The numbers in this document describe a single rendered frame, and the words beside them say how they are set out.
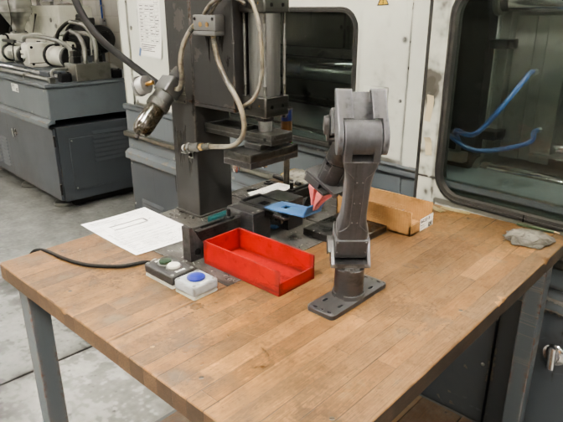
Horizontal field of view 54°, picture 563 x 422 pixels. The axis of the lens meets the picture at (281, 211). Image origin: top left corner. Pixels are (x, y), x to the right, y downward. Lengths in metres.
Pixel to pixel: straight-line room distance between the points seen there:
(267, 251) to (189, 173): 0.42
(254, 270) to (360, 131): 0.43
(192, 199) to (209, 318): 0.61
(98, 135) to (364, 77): 2.92
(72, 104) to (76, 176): 0.55
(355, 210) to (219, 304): 0.35
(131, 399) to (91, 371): 0.29
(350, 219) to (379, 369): 0.29
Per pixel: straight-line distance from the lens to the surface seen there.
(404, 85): 1.92
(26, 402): 2.55
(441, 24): 1.78
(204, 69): 1.51
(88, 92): 4.50
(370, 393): 0.94
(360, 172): 1.01
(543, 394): 1.97
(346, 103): 1.00
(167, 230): 1.57
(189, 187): 1.65
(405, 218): 1.52
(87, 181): 4.59
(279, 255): 1.32
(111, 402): 2.43
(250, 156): 1.37
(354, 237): 1.12
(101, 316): 1.18
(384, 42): 1.96
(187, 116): 1.60
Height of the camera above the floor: 1.48
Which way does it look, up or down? 20 degrees down
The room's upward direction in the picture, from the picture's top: straight up
